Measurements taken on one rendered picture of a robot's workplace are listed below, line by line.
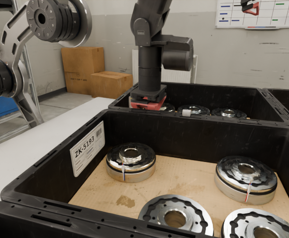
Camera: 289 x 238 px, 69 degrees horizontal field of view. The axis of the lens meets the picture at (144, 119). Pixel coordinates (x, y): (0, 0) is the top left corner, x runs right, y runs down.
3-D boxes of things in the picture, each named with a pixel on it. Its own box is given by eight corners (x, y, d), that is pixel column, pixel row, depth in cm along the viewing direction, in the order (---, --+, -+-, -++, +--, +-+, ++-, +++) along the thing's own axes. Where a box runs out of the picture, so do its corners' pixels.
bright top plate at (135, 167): (99, 167, 41) (98, 165, 40) (116, 142, 50) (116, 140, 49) (150, 174, 39) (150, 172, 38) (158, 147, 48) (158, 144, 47)
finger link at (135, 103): (163, 122, 59) (164, 89, 55) (154, 133, 53) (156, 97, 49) (140, 118, 61) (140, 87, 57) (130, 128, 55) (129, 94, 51)
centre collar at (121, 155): (116, 159, 42) (115, 157, 42) (123, 147, 47) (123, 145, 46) (139, 163, 41) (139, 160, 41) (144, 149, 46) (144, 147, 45)
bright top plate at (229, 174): (215, 184, 36) (216, 182, 36) (217, 154, 45) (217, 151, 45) (283, 199, 33) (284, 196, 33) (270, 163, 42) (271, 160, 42)
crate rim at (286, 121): (105, 116, 51) (105, 107, 50) (140, 86, 78) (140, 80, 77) (293, 137, 41) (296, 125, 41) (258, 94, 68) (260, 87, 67)
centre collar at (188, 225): (151, 229, 28) (151, 226, 27) (163, 203, 32) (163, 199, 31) (188, 243, 26) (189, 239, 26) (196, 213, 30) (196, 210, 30)
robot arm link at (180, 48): (147, 9, 49) (132, 18, 43) (197, 8, 45) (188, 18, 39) (151, 59, 56) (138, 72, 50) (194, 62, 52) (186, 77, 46)
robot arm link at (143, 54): (144, 39, 52) (134, 41, 48) (170, 40, 50) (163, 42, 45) (143, 67, 55) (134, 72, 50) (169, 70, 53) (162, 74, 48)
